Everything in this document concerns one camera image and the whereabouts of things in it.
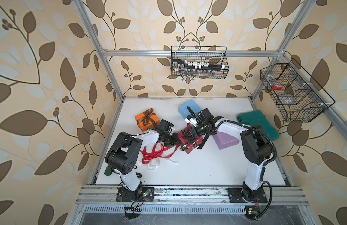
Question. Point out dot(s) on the red satin ribbon bow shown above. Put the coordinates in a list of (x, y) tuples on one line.
[(156, 152)]

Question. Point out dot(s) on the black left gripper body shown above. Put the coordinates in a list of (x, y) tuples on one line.
[(167, 136)]

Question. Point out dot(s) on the green plastic tool case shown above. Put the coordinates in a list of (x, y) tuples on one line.
[(258, 118)]

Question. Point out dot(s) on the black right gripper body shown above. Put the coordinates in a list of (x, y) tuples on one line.
[(201, 129)]

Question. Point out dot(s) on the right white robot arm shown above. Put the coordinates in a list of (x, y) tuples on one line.
[(258, 149)]

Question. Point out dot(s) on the purple gift box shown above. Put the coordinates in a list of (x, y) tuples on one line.
[(224, 140)]

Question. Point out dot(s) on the dark red gift box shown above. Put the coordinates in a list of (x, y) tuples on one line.
[(188, 145)]

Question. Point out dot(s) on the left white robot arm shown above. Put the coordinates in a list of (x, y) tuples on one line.
[(123, 154)]

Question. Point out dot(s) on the black lettered ribbon bow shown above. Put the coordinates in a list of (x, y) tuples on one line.
[(193, 137)]

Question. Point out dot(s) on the black wire side basket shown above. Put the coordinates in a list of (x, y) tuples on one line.
[(302, 97)]

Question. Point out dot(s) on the orange gift box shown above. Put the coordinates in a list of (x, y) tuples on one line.
[(146, 119)]

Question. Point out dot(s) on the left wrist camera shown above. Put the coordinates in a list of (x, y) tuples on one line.
[(166, 127)]

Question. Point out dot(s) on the white satin ribbon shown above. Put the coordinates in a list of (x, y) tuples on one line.
[(156, 160)]

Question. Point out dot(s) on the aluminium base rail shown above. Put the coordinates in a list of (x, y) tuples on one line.
[(185, 200)]

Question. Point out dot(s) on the red item in basket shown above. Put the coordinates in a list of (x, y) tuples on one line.
[(277, 86)]

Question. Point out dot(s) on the brown satin ribbon bow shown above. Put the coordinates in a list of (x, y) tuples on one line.
[(147, 116)]

